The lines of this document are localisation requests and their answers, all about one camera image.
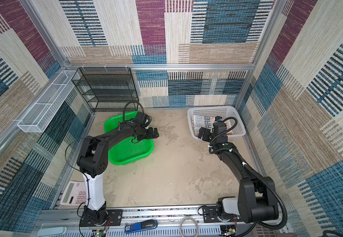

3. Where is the black wire mesh shelf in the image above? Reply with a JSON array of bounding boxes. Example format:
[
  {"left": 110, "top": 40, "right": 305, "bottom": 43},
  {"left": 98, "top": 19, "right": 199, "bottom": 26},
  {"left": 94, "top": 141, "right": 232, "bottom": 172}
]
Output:
[{"left": 71, "top": 67, "right": 139, "bottom": 113}]

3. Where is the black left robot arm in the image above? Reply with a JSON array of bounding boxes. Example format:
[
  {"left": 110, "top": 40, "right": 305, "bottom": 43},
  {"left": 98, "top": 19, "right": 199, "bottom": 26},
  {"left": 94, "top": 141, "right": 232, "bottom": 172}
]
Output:
[{"left": 77, "top": 112, "right": 159, "bottom": 215}]

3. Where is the white desk calculator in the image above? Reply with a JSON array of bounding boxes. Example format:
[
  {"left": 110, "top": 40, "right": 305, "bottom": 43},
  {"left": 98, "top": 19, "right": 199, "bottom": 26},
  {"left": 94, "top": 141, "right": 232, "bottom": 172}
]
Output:
[{"left": 60, "top": 181, "right": 88, "bottom": 206}]

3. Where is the orange towel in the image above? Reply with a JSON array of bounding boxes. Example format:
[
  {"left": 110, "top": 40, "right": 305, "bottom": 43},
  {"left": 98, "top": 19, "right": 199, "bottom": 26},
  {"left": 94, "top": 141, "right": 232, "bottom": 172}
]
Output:
[{"left": 191, "top": 115, "right": 234, "bottom": 136}]

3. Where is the green plastic laundry basket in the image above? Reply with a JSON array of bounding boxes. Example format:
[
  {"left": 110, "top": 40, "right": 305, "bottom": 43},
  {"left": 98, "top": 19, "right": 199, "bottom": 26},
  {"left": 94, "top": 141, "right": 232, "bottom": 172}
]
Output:
[{"left": 104, "top": 111, "right": 154, "bottom": 166}]

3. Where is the white plastic basket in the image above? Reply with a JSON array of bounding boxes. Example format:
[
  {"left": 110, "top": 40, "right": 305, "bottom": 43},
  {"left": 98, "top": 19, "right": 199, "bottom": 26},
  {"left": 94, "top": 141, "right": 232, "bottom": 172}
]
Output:
[{"left": 187, "top": 106, "right": 247, "bottom": 141}]

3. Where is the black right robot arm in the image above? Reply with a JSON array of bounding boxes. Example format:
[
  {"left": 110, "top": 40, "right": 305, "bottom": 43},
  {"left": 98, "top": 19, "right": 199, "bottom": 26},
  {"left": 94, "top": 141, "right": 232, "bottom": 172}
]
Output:
[{"left": 198, "top": 116, "right": 288, "bottom": 230}]

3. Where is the coiled white cable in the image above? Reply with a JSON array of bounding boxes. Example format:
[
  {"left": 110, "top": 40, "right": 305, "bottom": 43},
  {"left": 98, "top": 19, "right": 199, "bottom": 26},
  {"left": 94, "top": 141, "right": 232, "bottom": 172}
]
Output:
[{"left": 179, "top": 216, "right": 200, "bottom": 237}]

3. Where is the light blue flat object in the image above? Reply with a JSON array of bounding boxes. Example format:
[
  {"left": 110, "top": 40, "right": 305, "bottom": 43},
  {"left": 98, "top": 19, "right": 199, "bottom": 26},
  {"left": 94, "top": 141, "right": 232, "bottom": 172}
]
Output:
[{"left": 36, "top": 227, "right": 67, "bottom": 237}]

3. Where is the white wire mesh tray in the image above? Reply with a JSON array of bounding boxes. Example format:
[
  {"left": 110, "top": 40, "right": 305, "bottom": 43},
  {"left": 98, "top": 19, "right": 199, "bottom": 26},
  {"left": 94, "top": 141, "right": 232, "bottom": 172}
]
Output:
[{"left": 17, "top": 70, "right": 76, "bottom": 133}]

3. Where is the blue black stapler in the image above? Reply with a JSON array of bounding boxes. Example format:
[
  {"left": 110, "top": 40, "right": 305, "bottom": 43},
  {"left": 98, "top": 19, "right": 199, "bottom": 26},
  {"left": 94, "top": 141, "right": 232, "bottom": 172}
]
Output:
[{"left": 124, "top": 219, "right": 158, "bottom": 234}]

